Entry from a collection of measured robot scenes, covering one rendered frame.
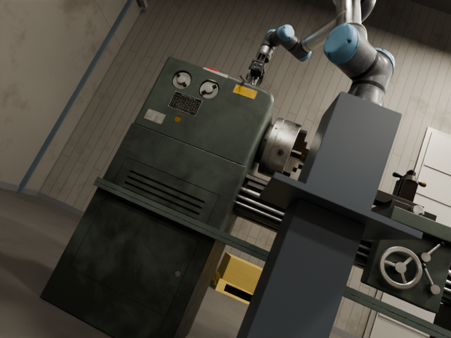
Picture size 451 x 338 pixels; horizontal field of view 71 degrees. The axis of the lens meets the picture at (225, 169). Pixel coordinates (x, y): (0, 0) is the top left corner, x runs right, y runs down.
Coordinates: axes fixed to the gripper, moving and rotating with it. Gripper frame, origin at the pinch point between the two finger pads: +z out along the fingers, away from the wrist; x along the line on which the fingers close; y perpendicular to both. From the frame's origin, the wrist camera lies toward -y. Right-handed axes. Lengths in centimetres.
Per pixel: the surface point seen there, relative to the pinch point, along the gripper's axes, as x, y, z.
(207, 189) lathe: 5, 14, 58
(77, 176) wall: -254, -284, 81
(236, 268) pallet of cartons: 19, -217, 100
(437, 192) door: 240, -330, -109
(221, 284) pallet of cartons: 11, -214, 121
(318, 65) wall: 12, -313, -237
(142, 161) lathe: -29, 14, 58
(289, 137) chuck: 29.0, 3.7, 18.3
